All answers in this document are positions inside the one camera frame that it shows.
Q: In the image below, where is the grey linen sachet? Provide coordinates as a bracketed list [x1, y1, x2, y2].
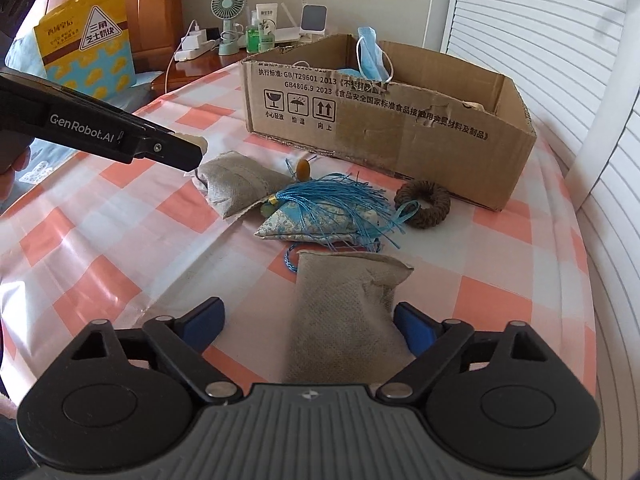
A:
[192, 151, 293, 219]
[283, 250, 413, 385]

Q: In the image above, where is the blue embroidered sachet with tassel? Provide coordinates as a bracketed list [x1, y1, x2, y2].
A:
[255, 172, 420, 273]

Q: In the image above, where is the person left hand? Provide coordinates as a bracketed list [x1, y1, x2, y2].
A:
[0, 148, 30, 202]

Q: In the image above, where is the wooden nightstand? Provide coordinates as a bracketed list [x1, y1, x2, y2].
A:
[150, 48, 252, 98]

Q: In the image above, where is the yellow snack bag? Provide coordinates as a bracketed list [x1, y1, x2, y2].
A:
[35, 0, 136, 100]

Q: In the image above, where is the white power strip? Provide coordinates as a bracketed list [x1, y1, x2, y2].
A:
[174, 29, 219, 63]

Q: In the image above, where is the green tube bottle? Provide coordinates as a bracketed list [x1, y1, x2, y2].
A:
[258, 18, 276, 53]

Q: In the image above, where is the green desk fan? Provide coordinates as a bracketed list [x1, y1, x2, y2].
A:
[210, 0, 246, 56]

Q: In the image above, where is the white router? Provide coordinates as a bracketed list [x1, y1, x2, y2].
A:
[234, 1, 306, 46]

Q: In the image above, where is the blue face mask lying flat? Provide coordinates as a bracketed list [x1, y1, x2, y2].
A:
[338, 67, 366, 79]

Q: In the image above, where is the brown cardboard box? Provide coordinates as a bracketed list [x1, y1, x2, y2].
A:
[241, 35, 537, 210]

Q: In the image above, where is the yellow cleaning cloth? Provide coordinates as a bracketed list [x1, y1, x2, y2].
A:
[462, 101, 486, 112]

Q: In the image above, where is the white louvred wardrobe door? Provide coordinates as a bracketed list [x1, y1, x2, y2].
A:
[442, 0, 639, 479]

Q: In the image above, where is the brown woven ring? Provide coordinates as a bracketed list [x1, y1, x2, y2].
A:
[392, 180, 452, 230]

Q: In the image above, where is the blue face mask on wall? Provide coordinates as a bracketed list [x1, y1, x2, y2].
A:
[356, 26, 394, 82]

